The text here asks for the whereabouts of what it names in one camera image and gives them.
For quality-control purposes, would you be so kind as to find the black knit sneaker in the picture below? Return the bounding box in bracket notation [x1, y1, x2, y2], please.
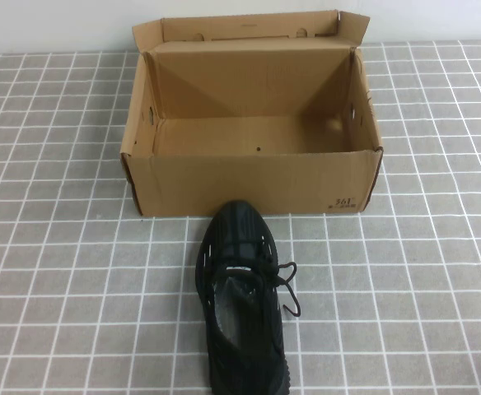
[194, 200, 303, 395]

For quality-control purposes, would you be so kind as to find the grey grid tablecloth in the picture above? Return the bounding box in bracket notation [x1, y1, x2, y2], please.
[0, 39, 481, 395]

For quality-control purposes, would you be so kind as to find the brown cardboard shoe box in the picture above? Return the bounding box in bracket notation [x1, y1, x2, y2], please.
[119, 11, 385, 217]

